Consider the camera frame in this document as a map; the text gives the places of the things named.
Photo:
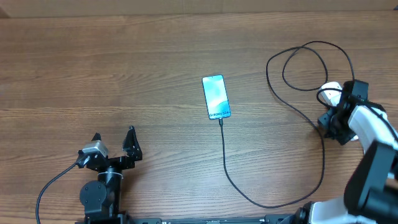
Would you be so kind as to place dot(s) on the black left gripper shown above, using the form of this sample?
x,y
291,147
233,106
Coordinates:
x,y
132,151

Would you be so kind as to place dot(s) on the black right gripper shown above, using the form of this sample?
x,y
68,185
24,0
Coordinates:
x,y
323,124

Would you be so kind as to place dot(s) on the Samsung Galaxy smartphone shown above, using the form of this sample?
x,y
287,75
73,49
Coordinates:
x,y
216,97

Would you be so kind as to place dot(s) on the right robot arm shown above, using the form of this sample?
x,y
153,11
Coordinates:
x,y
367,198

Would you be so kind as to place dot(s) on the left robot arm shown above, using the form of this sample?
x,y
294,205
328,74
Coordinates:
x,y
101,198

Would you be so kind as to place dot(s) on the white power strip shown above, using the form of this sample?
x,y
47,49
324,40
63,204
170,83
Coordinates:
x,y
331,93

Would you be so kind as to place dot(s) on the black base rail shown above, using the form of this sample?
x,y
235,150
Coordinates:
x,y
268,219

